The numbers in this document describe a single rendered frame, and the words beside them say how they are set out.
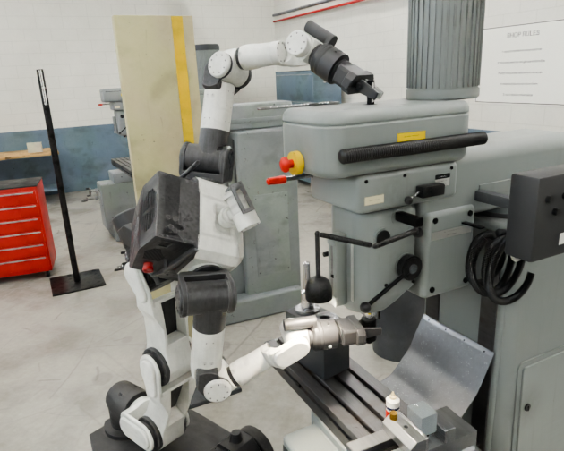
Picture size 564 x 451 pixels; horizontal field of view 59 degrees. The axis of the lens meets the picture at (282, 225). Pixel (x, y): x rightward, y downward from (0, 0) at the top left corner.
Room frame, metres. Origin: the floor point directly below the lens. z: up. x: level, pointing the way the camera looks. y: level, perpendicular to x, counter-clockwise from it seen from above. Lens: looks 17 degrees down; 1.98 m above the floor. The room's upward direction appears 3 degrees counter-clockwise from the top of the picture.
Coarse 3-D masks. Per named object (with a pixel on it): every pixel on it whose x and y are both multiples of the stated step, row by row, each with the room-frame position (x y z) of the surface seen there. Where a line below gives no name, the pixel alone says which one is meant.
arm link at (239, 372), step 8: (256, 352) 1.29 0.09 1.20; (224, 360) 1.32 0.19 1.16; (240, 360) 1.28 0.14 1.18; (248, 360) 1.27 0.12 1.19; (256, 360) 1.27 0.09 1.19; (264, 360) 1.27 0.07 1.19; (224, 368) 1.27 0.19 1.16; (232, 368) 1.27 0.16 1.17; (240, 368) 1.26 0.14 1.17; (248, 368) 1.26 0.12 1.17; (256, 368) 1.26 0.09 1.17; (264, 368) 1.27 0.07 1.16; (224, 376) 1.24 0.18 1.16; (232, 376) 1.26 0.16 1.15; (240, 376) 1.25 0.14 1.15; (248, 376) 1.25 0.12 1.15; (232, 384) 1.24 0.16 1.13; (240, 384) 1.25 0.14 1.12
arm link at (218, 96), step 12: (216, 60) 1.54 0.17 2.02; (228, 60) 1.53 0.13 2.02; (204, 72) 1.57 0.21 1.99; (216, 72) 1.53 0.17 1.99; (228, 72) 1.53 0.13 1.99; (204, 84) 1.56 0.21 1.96; (216, 84) 1.54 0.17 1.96; (228, 84) 1.56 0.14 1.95; (204, 96) 1.57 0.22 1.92; (216, 96) 1.54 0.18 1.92; (228, 96) 1.56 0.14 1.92; (204, 108) 1.55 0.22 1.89; (216, 108) 1.53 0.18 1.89; (228, 108) 1.56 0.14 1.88; (204, 120) 1.53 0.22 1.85; (216, 120) 1.52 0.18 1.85; (228, 120) 1.55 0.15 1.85
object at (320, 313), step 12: (288, 312) 1.66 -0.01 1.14; (300, 312) 1.63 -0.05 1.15; (312, 312) 1.62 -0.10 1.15; (324, 312) 1.62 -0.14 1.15; (336, 348) 1.53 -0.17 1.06; (348, 348) 1.56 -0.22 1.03; (300, 360) 1.61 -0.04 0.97; (312, 360) 1.55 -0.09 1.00; (324, 360) 1.50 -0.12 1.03; (336, 360) 1.53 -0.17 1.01; (348, 360) 1.56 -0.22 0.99; (324, 372) 1.50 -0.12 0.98; (336, 372) 1.53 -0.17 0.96
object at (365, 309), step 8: (408, 256) 1.26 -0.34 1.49; (400, 264) 1.26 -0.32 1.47; (408, 264) 1.25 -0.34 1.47; (416, 264) 1.26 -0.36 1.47; (400, 272) 1.25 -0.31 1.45; (408, 272) 1.25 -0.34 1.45; (416, 272) 1.26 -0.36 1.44; (400, 280) 1.24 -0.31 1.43; (408, 280) 1.26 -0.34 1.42; (384, 288) 1.22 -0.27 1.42; (376, 296) 1.21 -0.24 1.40; (368, 304) 1.19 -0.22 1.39
